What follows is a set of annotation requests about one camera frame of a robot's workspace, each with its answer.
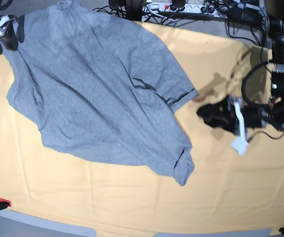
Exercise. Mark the black caster wheel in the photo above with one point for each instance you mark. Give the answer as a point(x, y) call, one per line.
point(133, 8)

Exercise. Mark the yellow tablecloth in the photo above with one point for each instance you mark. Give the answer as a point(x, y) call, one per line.
point(226, 191)

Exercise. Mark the grey t-shirt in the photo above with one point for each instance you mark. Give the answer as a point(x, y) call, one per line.
point(101, 88)

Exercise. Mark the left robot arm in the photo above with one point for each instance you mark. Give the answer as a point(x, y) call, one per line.
point(274, 109)

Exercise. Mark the white power strip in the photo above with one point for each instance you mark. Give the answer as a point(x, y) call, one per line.
point(167, 10)

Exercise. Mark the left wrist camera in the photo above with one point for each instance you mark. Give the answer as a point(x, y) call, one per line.
point(240, 145)

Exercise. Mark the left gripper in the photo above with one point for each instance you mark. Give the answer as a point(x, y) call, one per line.
point(222, 115)

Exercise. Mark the black power adapter brick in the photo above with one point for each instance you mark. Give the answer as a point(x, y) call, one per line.
point(245, 17)

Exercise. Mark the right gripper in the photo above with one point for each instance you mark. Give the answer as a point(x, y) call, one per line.
point(11, 32)

